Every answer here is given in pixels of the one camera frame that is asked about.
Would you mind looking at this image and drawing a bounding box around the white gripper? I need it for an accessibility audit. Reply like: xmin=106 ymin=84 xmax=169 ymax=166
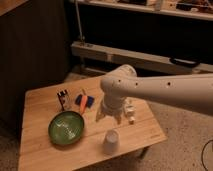
xmin=95 ymin=98 xmax=125 ymax=125

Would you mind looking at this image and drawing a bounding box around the white stapler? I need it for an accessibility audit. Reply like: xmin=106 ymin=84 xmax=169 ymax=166
xmin=124 ymin=99 xmax=135 ymax=124

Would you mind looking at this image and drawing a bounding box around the metal stand pole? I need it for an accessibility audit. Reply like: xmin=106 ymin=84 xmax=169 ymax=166
xmin=74 ymin=0 xmax=85 ymax=44

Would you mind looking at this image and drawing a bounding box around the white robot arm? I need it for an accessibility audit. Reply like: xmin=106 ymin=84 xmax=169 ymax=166
xmin=96 ymin=64 xmax=213 ymax=124

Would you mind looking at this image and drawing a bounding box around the white ceramic cup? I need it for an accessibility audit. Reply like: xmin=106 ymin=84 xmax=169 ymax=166
xmin=102 ymin=130 xmax=119 ymax=155

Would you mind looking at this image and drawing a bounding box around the orange carrot toy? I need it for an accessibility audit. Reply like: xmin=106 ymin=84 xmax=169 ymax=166
xmin=79 ymin=95 xmax=88 ymax=114

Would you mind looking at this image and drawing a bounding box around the green bowl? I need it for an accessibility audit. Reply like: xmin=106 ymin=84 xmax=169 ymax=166
xmin=48 ymin=111 xmax=85 ymax=146

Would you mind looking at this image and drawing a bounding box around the blue cloth piece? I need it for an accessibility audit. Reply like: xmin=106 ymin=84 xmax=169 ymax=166
xmin=75 ymin=94 xmax=95 ymax=108

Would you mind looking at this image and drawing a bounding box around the black handle loop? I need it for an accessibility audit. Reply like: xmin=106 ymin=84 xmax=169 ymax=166
xmin=169 ymin=58 xmax=201 ymax=68

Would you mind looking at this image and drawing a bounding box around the white shelf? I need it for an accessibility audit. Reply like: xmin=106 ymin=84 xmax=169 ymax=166
xmin=69 ymin=0 xmax=213 ymax=21

